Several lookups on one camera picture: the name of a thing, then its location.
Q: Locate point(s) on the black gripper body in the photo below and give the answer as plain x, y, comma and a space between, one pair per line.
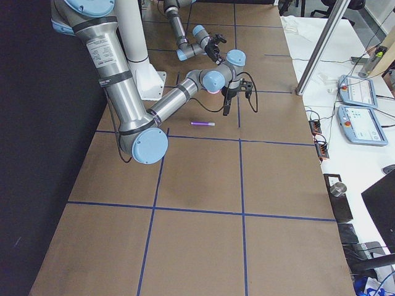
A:
211, 49
229, 91

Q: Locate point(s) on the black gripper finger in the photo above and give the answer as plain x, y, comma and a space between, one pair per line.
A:
217, 58
226, 106

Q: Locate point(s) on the purple marker pen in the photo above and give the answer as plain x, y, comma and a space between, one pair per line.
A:
202, 123

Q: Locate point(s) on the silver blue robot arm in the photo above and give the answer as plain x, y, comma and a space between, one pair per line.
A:
113, 33
205, 43

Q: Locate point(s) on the pink mesh pen holder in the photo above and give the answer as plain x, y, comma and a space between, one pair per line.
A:
214, 92

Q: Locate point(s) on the orange black usb hub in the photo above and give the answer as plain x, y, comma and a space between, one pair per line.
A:
315, 126

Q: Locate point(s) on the teach pendant far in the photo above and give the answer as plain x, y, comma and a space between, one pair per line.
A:
357, 91

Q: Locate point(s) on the teach pendant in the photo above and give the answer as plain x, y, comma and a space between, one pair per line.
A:
357, 91
361, 126

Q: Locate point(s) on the teach pendant near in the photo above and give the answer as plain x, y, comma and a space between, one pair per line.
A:
361, 126

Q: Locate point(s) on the steel cup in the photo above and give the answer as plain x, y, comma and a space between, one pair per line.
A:
338, 189

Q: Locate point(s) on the black monitor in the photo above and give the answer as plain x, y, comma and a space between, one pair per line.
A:
379, 201

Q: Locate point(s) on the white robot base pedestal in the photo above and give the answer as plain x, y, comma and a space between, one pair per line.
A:
149, 82

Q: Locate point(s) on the aluminium frame post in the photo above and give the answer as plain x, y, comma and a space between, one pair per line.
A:
332, 22

